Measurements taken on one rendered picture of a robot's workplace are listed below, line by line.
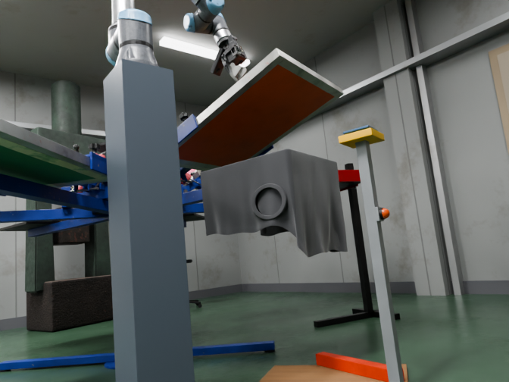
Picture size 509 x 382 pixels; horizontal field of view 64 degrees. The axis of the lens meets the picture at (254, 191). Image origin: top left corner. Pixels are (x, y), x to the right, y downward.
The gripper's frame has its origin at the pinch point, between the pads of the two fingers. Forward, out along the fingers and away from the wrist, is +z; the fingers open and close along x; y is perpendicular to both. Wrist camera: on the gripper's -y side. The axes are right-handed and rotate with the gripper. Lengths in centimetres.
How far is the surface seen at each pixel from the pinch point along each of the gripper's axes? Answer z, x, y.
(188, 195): 17, 24, -67
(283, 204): 55, 4, -4
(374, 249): 85, 13, 18
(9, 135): 23, -80, -32
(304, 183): 49, 14, 3
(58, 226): -26, 24, -196
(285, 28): -209, 257, -52
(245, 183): 38.3, 5.1, -17.7
